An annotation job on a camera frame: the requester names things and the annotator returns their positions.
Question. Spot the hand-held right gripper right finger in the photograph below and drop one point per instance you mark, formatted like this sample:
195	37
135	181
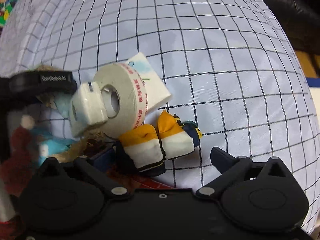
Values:
220	158

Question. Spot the yellow and white cloth bundle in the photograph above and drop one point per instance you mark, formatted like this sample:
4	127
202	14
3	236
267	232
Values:
147	150

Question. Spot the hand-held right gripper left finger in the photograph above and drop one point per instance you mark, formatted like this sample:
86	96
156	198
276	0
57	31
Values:
105	158

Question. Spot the blue checked blanket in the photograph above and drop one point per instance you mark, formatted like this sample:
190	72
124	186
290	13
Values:
200	55

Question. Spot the red biscuit can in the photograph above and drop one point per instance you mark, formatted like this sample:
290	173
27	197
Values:
147	183

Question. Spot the colourful cartoon poster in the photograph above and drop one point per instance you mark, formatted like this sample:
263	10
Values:
7	7

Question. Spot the white board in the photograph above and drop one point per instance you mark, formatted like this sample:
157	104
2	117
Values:
316	130

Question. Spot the white tape roll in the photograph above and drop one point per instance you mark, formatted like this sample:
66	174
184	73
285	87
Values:
127	92

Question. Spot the woven basket with beige liner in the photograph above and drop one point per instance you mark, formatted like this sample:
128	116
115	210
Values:
73	152

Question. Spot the white tissue pack blue print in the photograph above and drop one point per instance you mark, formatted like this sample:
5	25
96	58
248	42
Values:
155	87

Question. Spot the small white tissue pack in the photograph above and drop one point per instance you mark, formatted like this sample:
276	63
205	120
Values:
87	107

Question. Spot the dark red cloth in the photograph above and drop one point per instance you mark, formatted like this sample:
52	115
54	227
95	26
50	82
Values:
20	160

